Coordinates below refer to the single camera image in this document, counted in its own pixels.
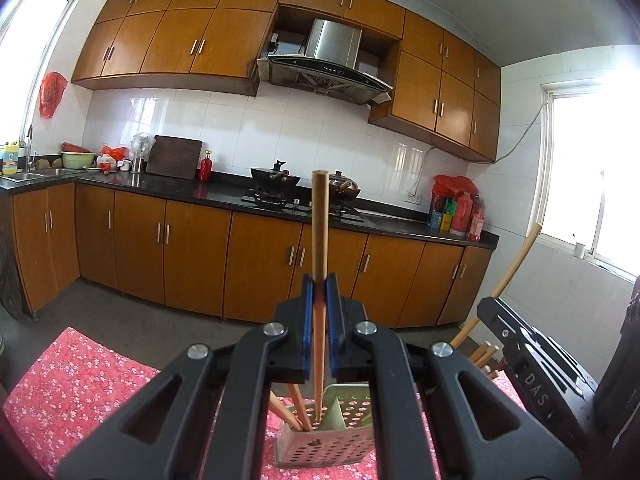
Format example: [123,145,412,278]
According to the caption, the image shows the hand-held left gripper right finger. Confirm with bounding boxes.
[326,273,584,480]

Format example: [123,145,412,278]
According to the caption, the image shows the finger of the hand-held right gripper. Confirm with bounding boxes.
[476,296,599,426]

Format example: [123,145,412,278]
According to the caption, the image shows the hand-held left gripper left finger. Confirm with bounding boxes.
[55,271,316,480]

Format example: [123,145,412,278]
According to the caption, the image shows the grey perforated chopstick holder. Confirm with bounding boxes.
[272,382,375,470]

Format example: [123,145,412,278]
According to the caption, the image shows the wooden base cabinets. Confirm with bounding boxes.
[11,180,496,328]

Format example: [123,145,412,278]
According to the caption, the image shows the pale red bottle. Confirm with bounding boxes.
[467,197,486,241]

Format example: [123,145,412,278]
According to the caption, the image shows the black wok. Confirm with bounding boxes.
[250,160,302,198]

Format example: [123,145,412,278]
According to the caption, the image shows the black kitchen countertop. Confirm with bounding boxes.
[0,167,501,251]

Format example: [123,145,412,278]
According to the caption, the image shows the large red bottle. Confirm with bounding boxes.
[450,192,474,236]

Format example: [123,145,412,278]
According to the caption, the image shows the red plastic bag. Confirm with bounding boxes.
[432,175,480,201]
[96,145,131,173]

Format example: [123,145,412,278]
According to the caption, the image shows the window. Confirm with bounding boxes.
[0,0,81,146]
[540,77,640,278]

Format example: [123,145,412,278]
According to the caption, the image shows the dark wooden cutting board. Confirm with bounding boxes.
[146,135,203,181]

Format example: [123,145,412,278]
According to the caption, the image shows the steel cup with plastic bag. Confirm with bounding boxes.
[130,132,157,173]

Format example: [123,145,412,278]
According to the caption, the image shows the red floral tablecloth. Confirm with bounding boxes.
[2,327,526,480]

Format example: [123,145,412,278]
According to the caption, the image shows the green basin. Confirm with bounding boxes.
[61,151,96,170]

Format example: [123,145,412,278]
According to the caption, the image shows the steel range hood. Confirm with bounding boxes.
[256,18,394,107]

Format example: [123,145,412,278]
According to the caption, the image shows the steel sink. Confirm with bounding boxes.
[0,167,83,183]

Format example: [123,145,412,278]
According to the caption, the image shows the yellow detergent bottle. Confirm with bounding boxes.
[1,140,21,176]

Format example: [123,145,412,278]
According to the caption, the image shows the dark pan with wooden handle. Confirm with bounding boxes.
[327,170,362,203]

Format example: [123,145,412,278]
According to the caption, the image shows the white cable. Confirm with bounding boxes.
[409,97,551,196]

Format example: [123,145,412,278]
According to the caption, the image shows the red bag on wall hook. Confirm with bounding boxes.
[40,71,68,120]

